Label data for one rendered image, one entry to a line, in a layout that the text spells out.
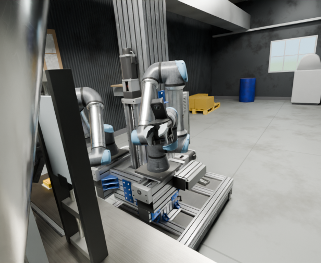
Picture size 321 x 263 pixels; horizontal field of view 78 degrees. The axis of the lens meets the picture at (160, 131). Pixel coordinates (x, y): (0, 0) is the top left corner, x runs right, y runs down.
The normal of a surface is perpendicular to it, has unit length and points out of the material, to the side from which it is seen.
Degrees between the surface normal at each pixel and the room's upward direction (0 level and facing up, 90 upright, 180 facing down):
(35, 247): 90
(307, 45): 90
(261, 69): 90
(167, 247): 0
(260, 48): 90
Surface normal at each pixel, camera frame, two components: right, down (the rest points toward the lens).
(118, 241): -0.07, -0.95
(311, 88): -0.64, 0.28
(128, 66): 0.15, 0.29
